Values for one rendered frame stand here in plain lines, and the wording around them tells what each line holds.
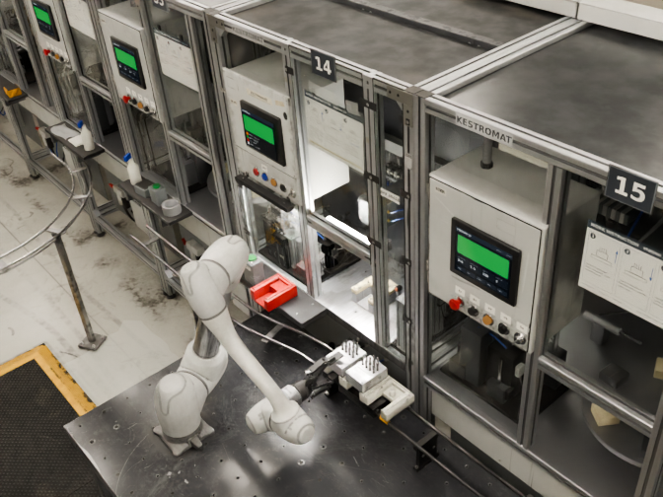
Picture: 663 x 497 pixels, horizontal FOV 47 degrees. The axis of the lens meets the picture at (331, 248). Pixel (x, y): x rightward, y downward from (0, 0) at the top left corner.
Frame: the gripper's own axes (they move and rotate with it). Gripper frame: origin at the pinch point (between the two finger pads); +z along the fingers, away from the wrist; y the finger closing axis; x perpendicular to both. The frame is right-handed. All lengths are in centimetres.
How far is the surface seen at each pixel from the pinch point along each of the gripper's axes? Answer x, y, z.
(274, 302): 42.9, 4.1, 3.2
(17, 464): 131, -85, -107
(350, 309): 20.2, -0.2, 25.0
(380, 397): -18.7, -7.3, 4.4
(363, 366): -9.4, 2.2, 5.3
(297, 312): 34.5, 0.5, 8.1
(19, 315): 244, -87, -60
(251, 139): 62, 68, 18
